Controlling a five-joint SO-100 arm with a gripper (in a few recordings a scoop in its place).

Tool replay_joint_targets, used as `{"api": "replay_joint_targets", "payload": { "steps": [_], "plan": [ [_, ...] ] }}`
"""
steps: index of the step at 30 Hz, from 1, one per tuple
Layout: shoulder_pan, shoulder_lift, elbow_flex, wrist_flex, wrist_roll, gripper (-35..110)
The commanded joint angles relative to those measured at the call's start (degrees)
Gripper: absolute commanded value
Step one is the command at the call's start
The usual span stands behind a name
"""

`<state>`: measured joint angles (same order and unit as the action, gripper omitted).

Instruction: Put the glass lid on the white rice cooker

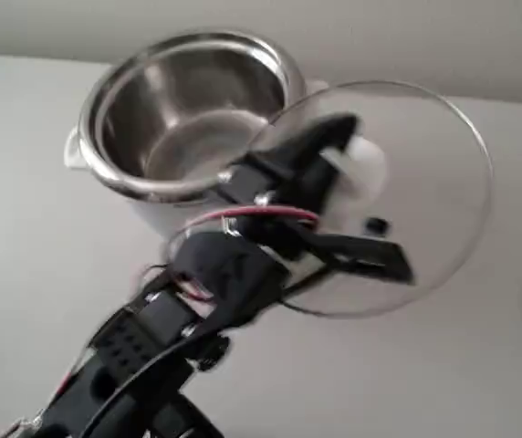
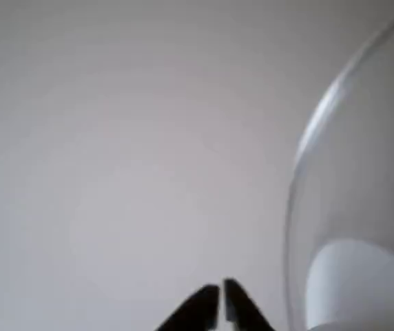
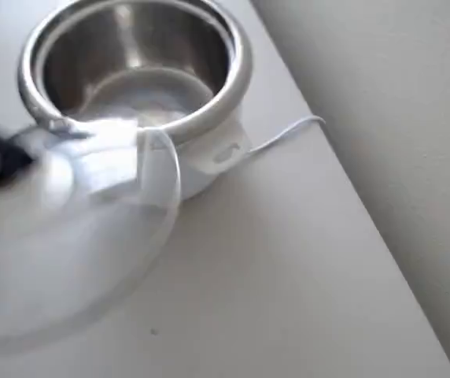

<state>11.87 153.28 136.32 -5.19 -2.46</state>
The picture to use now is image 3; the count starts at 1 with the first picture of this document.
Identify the glass lid with white knob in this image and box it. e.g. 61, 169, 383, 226
0, 117, 183, 350

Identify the white electric rice cooker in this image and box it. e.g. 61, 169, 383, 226
17, 0, 256, 202

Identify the stainless steel inner pot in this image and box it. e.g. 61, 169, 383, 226
42, 0, 234, 123

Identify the white power cord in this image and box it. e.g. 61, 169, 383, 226
248, 115, 326, 155

